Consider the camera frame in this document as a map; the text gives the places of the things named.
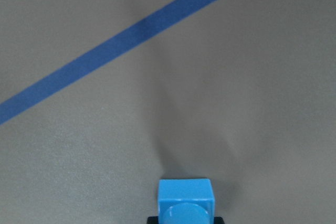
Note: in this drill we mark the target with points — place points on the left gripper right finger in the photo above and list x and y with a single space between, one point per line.
219 220

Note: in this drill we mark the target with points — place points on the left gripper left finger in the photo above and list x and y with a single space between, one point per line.
152 220

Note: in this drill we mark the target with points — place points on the long blue toy block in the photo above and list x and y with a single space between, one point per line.
186 201

